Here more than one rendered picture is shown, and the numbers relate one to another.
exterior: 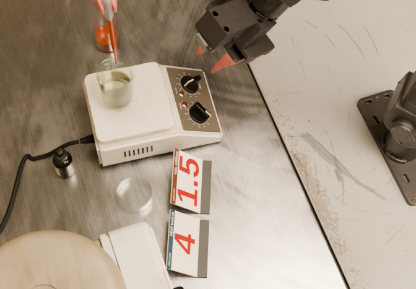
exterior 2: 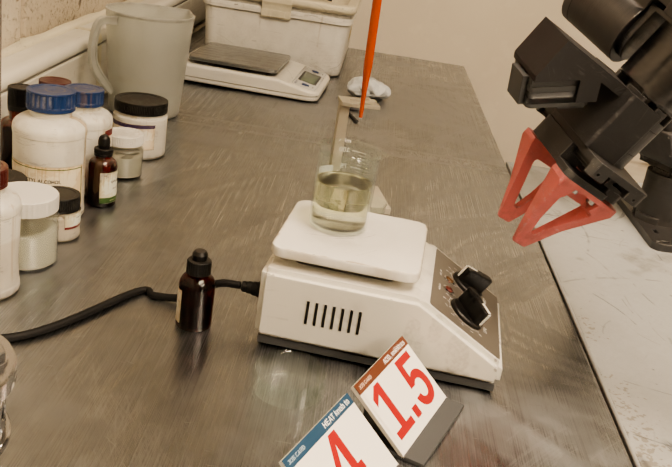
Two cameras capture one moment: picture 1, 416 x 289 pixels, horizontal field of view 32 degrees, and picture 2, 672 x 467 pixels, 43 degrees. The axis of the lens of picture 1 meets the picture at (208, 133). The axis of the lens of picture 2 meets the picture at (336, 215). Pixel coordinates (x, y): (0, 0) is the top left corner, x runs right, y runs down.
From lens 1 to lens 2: 0.72 m
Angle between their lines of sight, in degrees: 46
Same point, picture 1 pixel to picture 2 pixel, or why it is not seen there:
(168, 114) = (412, 262)
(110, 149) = (285, 277)
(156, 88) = (409, 239)
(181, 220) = (357, 426)
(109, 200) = (237, 379)
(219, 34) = (554, 45)
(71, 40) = not seen: hidden behind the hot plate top
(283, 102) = (637, 395)
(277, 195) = not seen: outside the picture
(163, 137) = (388, 298)
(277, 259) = not seen: outside the picture
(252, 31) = (613, 106)
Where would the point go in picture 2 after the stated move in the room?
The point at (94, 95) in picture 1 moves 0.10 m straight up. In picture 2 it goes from (301, 214) to (318, 102)
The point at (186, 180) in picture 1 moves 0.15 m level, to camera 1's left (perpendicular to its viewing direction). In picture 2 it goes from (399, 388) to (232, 316)
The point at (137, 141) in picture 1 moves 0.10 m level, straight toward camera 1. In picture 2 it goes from (339, 286) to (296, 341)
